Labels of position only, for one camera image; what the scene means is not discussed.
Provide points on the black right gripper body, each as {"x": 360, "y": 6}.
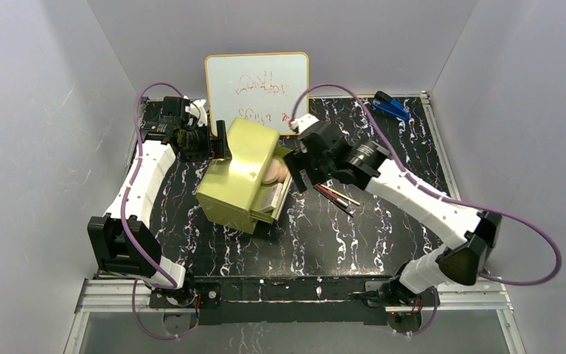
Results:
{"x": 303, "y": 159}

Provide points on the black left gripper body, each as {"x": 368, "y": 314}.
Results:
{"x": 219, "y": 141}

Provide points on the large round powder puff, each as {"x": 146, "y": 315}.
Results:
{"x": 277, "y": 172}

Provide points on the green metal drawer chest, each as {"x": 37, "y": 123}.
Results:
{"x": 231, "y": 191}

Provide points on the red lip pencil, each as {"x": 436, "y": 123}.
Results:
{"x": 332, "y": 195}

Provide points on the white makeup packet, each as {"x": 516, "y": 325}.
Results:
{"x": 271, "y": 198}

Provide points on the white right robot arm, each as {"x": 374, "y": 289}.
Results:
{"x": 467, "y": 235}

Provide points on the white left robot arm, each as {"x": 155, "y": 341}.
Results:
{"x": 121, "y": 238}

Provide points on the thin wooden stick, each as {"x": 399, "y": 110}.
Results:
{"x": 344, "y": 197}

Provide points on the black eyeliner pencil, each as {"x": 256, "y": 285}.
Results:
{"x": 336, "y": 203}

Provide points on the blue stapler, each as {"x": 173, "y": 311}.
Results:
{"x": 389, "y": 105}

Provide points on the orange framed whiteboard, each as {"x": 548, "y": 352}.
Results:
{"x": 259, "y": 87}

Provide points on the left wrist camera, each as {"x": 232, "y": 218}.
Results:
{"x": 199, "y": 110}

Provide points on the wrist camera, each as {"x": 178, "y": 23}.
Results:
{"x": 300, "y": 124}
{"x": 199, "y": 110}

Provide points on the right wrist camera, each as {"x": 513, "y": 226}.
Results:
{"x": 300, "y": 124}

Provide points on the aluminium right side rail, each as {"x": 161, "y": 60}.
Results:
{"x": 438, "y": 142}

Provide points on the aluminium rail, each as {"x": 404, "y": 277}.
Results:
{"x": 438, "y": 142}
{"x": 117, "y": 295}

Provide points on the aluminium front rail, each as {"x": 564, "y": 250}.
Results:
{"x": 117, "y": 295}

